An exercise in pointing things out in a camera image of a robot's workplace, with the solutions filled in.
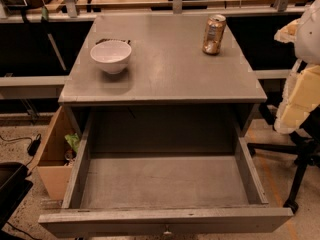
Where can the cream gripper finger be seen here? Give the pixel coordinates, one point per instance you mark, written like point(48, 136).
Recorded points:
point(301, 96)

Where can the orange soda can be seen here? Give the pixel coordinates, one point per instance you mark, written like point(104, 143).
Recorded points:
point(213, 35)

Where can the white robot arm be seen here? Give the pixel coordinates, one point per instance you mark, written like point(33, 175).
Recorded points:
point(305, 34)

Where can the black office chair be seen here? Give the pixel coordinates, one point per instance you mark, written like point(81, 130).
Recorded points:
point(306, 149)

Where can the grey cabinet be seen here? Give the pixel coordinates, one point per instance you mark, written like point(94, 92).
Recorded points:
point(170, 93)

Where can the silver drawer knob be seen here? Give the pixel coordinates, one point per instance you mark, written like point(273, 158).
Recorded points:
point(167, 233)

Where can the white ceramic bowl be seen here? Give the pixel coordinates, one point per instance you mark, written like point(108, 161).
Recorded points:
point(111, 56)

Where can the grey open drawer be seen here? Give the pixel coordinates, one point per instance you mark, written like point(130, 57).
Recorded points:
point(126, 189)

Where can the green bag in box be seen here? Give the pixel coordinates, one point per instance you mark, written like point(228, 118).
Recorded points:
point(73, 140)

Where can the wooden box on floor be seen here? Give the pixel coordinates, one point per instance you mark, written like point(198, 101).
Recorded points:
point(53, 167)

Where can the black power adapter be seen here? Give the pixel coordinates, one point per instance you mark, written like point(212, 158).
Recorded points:
point(33, 147)

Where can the black bin at left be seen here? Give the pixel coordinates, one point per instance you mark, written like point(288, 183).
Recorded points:
point(14, 186)

